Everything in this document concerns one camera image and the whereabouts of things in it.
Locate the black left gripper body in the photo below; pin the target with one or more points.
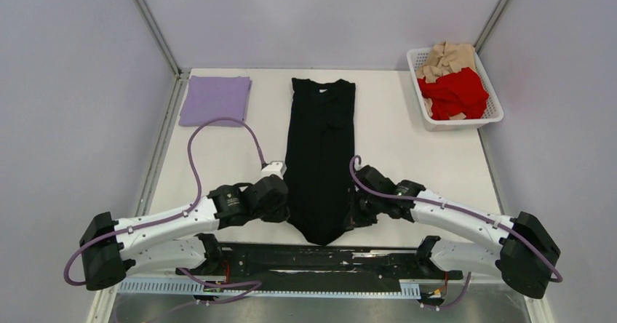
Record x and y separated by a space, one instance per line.
276 212

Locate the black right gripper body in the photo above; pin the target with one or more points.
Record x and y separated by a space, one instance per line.
363 210

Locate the black t shirt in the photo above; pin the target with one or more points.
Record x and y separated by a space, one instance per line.
320 145

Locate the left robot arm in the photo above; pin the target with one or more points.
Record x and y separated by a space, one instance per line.
112 249

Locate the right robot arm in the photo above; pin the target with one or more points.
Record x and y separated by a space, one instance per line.
519 250

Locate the folded purple t shirt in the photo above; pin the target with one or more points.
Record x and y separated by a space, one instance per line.
215 97

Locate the red t shirt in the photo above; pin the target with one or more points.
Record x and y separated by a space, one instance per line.
455 96

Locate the white plastic basket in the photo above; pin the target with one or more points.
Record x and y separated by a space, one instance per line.
492 114

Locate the beige t shirt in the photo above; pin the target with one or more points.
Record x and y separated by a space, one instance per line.
445 58

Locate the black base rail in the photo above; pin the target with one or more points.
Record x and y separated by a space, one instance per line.
312 267

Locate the white slotted cable duct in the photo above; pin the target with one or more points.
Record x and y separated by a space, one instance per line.
184 286

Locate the left aluminium frame post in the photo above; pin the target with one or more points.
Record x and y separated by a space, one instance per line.
158 36

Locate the aluminium frame post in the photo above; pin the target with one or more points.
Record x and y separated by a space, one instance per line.
492 21
158 36

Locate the right aluminium frame post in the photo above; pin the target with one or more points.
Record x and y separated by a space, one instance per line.
492 21

